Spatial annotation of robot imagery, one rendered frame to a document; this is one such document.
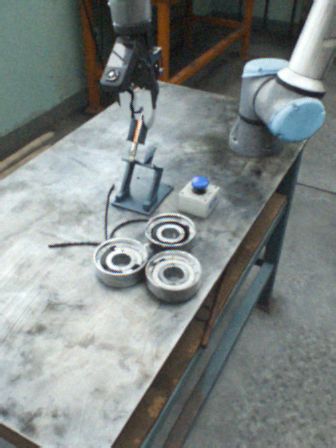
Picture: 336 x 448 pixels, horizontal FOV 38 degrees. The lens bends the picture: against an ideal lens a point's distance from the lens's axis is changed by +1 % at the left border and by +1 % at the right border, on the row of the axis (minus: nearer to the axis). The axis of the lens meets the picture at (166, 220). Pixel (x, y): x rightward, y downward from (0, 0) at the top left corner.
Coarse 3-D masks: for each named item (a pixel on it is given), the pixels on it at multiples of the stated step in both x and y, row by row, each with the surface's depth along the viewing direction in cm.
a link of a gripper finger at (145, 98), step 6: (144, 96) 98; (150, 96) 98; (144, 102) 99; (150, 102) 98; (156, 102) 102; (144, 108) 100; (150, 108) 99; (156, 108) 103; (144, 114) 100; (150, 114) 100; (150, 120) 101; (150, 126) 103
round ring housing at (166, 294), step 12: (168, 252) 94; (180, 252) 94; (156, 264) 93; (168, 264) 93; (180, 264) 93; (192, 264) 93; (168, 276) 94; (180, 276) 93; (156, 288) 87; (168, 288) 86; (180, 288) 86; (192, 288) 88; (168, 300) 89; (180, 300) 89
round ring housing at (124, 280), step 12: (108, 240) 96; (120, 240) 97; (132, 240) 97; (96, 252) 94; (120, 252) 95; (144, 252) 95; (96, 264) 91; (108, 264) 93; (132, 264) 93; (144, 264) 91; (108, 276) 90; (120, 276) 89; (132, 276) 90
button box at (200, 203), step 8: (184, 192) 109; (192, 192) 109; (200, 192) 108; (208, 192) 109; (216, 192) 110; (184, 200) 109; (192, 200) 107; (200, 200) 107; (208, 200) 107; (216, 200) 112; (184, 208) 110; (192, 208) 109; (200, 208) 108; (208, 208) 108; (200, 216) 109
